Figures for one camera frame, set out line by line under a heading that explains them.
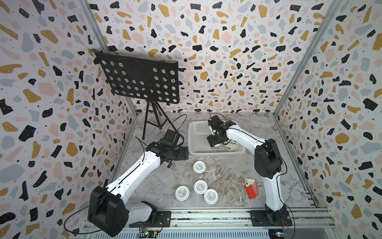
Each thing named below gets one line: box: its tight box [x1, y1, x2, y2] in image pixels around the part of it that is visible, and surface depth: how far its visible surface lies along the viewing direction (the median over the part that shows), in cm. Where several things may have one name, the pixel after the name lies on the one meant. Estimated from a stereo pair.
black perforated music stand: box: [91, 49, 181, 140], surface depth 78 cm
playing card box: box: [243, 177, 257, 188], surface depth 87 cm
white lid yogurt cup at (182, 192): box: [175, 185, 191, 202], surface depth 78 cm
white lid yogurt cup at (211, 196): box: [203, 188, 219, 205], surface depth 76 cm
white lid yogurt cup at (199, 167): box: [192, 160, 207, 174], surface depth 87 cm
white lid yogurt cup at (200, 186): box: [193, 179, 208, 195], surface depth 80 cm
